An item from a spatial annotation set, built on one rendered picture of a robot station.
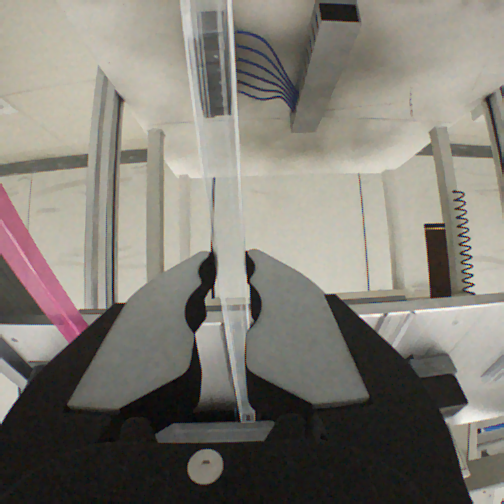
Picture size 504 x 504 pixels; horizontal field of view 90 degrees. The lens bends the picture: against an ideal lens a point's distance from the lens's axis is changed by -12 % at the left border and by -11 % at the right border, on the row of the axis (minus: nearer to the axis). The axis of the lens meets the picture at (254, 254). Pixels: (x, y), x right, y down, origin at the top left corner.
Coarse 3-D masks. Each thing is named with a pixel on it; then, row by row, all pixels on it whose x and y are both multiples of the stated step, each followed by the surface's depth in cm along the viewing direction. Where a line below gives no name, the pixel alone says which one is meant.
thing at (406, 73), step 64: (64, 0) 27; (128, 0) 29; (256, 0) 30; (384, 0) 30; (448, 0) 29; (128, 64) 39; (384, 64) 41; (448, 64) 40; (192, 128) 59; (256, 128) 61; (320, 128) 62; (384, 128) 62
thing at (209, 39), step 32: (192, 0) 7; (224, 0) 7; (192, 32) 7; (224, 32) 7; (192, 64) 8; (224, 64) 8; (192, 96) 8; (224, 96) 8; (224, 128) 9; (224, 160) 10; (224, 192) 10; (224, 224) 11; (224, 256) 12; (224, 288) 14; (224, 320) 15
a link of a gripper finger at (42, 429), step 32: (96, 320) 8; (64, 352) 7; (32, 384) 6; (64, 384) 6; (32, 416) 5; (64, 416) 5; (96, 416) 5; (0, 448) 5; (32, 448) 5; (64, 448) 5; (0, 480) 4
